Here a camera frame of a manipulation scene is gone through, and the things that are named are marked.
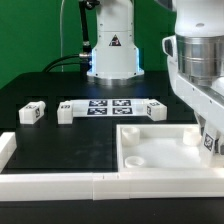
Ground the black cable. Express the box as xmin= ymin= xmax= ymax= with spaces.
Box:
xmin=42 ymin=0 xmax=101 ymax=73

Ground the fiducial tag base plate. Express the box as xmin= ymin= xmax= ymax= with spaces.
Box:
xmin=71 ymin=98 xmax=149 ymax=117

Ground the white U-shaped obstacle fence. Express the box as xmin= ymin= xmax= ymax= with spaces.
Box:
xmin=0 ymin=132 xmax=224 ymax=201

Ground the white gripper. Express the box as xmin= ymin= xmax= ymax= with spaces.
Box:
xmin=162 ymin=35 xmax=224 ymax=139

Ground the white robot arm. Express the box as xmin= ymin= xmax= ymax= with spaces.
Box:
xmin=79 ymin=0 xmax=224 ymax=140

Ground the white square tabletop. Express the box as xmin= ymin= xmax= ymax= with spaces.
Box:
xmin=116 ymin=124 xmax=224 ymax=172

